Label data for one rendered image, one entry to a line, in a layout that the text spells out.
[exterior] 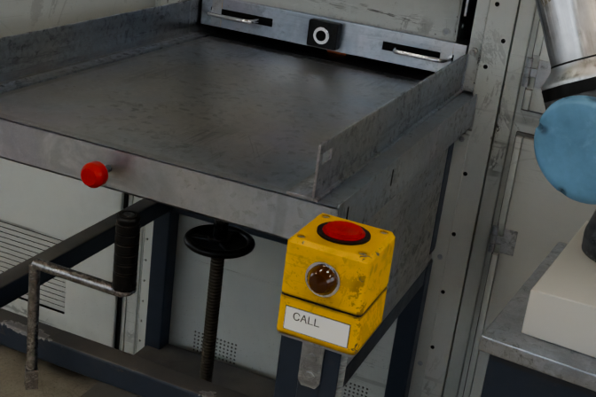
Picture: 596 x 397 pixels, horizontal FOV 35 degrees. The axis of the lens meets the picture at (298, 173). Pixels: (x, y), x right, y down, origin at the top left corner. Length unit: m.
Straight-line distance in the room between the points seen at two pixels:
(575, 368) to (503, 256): 0.73
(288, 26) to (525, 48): 0.46
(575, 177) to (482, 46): 0.71
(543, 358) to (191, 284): 1.14
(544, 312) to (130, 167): 0.52
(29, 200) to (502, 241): 1.06
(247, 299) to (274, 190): 0.91
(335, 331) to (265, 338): 1.16
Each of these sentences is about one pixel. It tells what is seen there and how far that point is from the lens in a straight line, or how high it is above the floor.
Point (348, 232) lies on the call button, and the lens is 0.87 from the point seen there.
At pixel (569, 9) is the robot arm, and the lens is 1.04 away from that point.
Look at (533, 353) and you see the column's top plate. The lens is 1.07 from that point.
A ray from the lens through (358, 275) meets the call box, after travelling 0.84.
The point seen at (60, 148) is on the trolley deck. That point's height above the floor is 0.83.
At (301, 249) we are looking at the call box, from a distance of 0.85.
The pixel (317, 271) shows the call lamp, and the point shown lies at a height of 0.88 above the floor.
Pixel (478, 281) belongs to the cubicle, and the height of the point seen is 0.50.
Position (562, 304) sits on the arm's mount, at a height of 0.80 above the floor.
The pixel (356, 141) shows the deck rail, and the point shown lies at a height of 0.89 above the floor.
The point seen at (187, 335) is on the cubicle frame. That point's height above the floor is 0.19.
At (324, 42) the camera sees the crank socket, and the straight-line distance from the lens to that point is 1.80.
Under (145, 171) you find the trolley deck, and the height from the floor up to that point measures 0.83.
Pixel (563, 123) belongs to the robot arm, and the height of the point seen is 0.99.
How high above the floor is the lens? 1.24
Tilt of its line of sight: 19 degrees down
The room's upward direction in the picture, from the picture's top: 7 degrees clockwise
